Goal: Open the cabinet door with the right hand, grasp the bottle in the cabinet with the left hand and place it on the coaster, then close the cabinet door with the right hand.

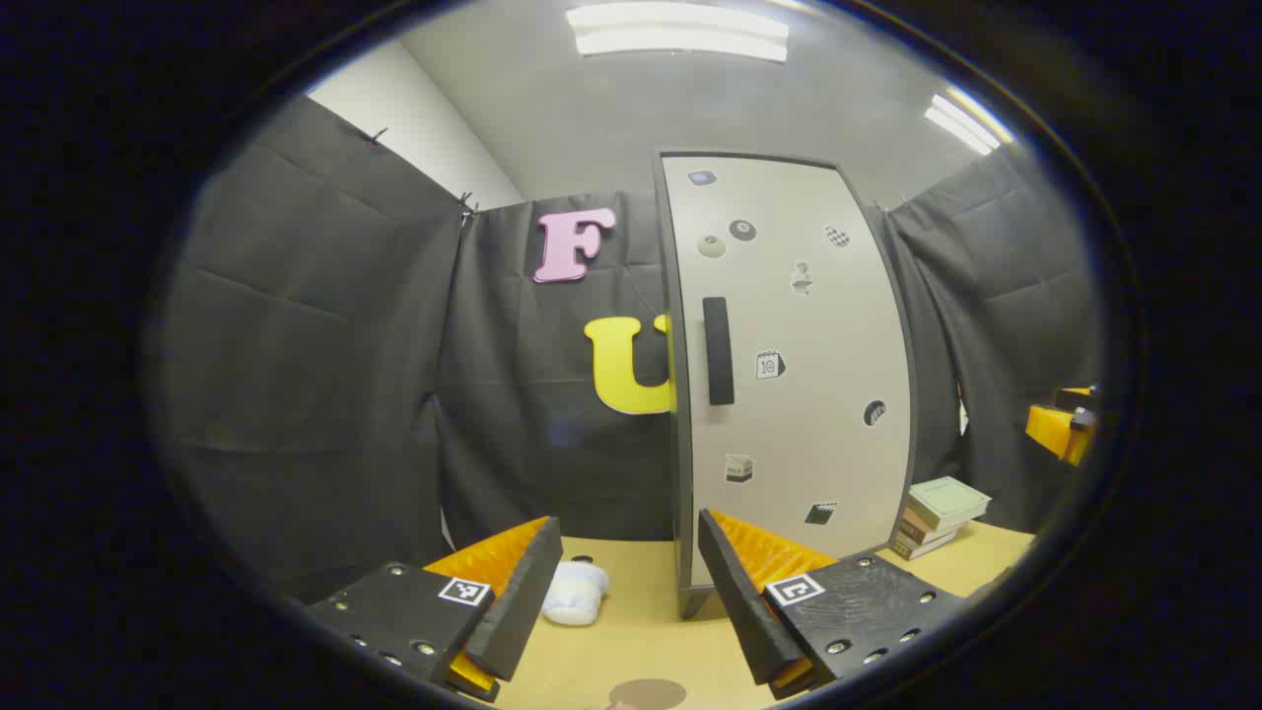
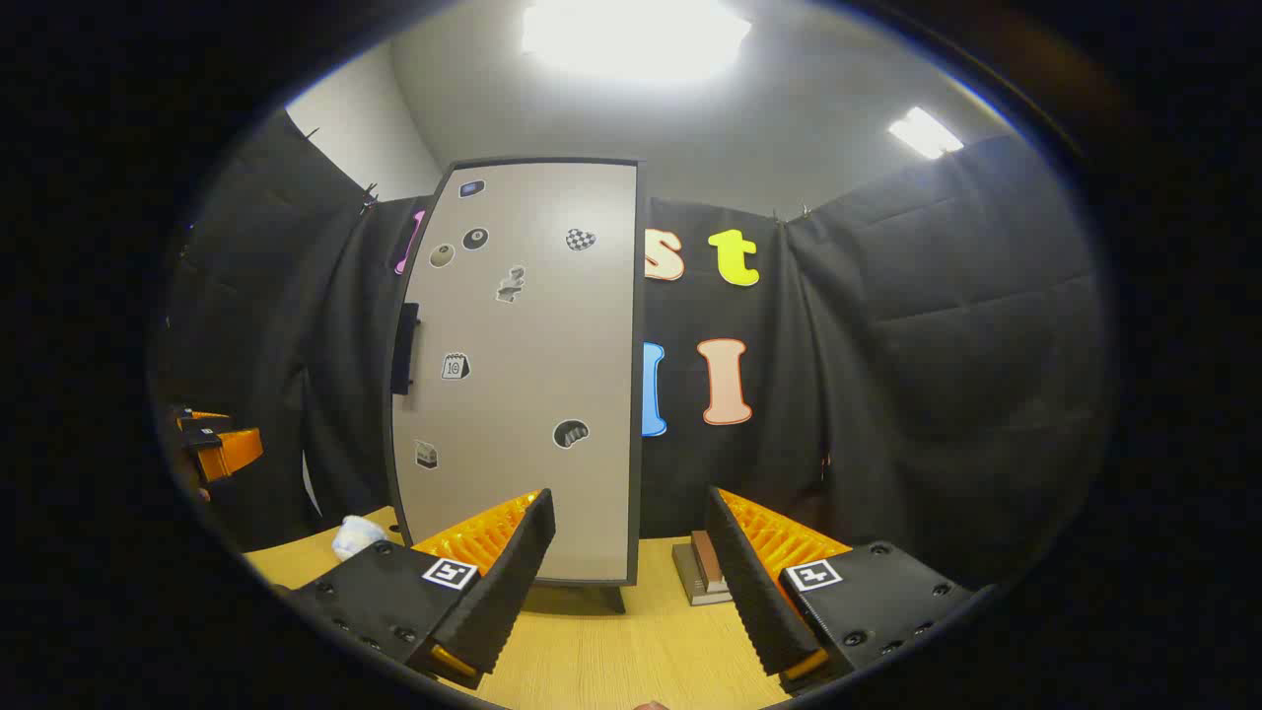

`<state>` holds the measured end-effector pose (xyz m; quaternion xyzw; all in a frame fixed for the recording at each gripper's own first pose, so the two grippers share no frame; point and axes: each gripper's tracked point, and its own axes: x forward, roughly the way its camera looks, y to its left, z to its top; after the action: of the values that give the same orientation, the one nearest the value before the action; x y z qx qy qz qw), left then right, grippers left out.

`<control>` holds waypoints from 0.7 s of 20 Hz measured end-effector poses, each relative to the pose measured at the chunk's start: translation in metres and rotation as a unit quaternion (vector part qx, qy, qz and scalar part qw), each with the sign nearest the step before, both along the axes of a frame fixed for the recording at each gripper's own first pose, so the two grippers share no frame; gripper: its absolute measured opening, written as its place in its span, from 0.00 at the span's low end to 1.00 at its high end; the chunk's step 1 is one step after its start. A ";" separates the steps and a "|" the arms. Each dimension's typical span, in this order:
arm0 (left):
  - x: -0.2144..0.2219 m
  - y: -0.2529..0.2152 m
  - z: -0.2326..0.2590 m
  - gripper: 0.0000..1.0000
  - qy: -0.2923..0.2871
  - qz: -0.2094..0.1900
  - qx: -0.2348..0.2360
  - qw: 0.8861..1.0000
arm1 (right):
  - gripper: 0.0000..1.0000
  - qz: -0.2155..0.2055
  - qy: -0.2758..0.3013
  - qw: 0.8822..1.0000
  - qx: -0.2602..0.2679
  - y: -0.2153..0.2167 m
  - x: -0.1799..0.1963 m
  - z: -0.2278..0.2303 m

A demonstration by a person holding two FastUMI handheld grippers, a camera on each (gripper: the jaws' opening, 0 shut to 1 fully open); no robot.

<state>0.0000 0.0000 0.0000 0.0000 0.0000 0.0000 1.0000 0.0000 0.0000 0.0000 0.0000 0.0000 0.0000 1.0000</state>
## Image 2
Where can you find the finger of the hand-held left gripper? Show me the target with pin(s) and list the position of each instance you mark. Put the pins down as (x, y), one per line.
(232, 454)
(205, 421)

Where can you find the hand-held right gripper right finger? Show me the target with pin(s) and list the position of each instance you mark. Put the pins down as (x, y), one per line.
(754, 592)

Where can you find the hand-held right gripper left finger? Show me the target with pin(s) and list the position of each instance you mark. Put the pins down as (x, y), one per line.
(508, 582)

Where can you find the white and blue coaster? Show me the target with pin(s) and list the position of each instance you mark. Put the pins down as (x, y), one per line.
(357, 537)

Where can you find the grey cabinet door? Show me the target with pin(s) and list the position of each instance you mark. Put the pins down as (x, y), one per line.
(532, 394)

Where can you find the black backdrop cloth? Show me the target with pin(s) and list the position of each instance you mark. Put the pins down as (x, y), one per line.
(937, 345)

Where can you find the long ceiling light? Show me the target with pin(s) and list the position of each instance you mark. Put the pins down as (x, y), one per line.
(925, 133)

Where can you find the large ceiling light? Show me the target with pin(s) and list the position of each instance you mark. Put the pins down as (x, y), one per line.
(636, 35)

